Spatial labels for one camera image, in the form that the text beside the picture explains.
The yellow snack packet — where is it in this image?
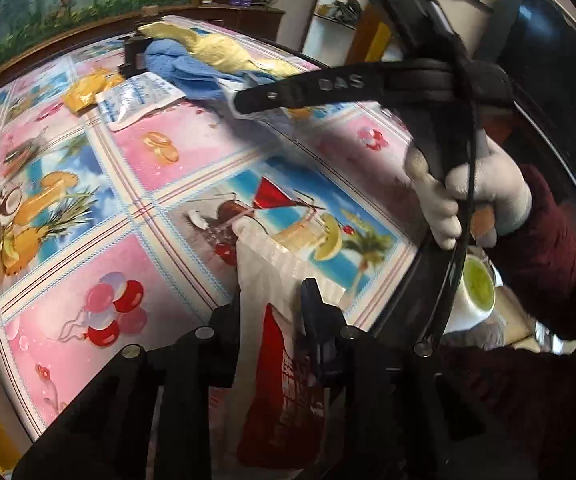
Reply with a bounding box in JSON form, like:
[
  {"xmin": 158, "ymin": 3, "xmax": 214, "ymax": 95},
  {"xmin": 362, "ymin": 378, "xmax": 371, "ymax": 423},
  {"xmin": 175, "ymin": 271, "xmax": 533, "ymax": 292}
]
[{"xmin": 62, "ymin": 68, "xmax": 124, "ymax": 114}]

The blue towel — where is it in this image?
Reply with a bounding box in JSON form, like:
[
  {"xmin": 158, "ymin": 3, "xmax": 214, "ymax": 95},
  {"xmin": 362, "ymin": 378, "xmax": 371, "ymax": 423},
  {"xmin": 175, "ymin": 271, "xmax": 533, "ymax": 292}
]
[{"xmin": 145, "ymin": 39, "xmax": 276, "ymax": 101}]

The colourful patterned tablecloth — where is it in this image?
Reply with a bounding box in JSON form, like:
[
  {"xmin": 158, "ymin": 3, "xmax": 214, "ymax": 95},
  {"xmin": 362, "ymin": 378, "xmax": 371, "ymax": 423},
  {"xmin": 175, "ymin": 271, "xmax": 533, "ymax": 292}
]
[{"xmin": 0, "ymin": 37, "xmax": 424, "ymax": 450}]

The white red label bag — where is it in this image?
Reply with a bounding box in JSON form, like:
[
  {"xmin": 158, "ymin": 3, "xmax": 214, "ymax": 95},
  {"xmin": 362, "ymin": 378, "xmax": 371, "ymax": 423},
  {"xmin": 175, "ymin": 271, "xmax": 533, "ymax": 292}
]
[{"xmin": 211, "ymin": 217, "xmax": 344, "ymax": 479}]

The dark red sleeve forearm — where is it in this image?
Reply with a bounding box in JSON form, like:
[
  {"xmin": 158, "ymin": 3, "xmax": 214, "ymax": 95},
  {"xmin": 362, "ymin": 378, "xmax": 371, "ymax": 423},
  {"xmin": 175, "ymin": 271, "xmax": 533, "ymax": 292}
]
[{"xmin": 438, "ymin": 166, "xmax": 576, "ymax": 479}]

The white blue print packet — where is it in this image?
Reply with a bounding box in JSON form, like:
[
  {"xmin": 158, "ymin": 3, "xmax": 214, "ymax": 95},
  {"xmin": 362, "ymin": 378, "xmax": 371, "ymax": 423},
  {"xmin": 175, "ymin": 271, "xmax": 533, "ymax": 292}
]
[{"xmin": 95, "ymin": 72, "xmax": 186, "ymax": 131}]

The tape roll green core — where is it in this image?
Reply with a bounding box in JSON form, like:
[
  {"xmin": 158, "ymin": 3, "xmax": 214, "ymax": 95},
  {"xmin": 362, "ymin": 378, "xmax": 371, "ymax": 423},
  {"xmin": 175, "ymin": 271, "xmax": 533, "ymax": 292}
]
[{"xmin": 444, "ymin": 255, "xmax": 495, "ymax": 334}]

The white gloved right hand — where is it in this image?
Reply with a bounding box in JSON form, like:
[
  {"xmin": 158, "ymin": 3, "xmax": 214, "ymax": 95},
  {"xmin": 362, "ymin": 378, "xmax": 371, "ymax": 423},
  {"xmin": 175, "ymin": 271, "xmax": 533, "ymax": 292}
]
[{"xmin": 404, "ymin": 139, "xmax": 532, "ymax": 250}]

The black device lower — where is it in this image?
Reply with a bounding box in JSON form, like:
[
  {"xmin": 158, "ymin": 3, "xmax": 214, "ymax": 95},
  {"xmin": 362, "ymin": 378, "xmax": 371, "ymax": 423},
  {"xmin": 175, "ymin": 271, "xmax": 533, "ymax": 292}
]
[{"xmin": 118, "ymin": 35, "xmax": 154, "ymax": 79}]

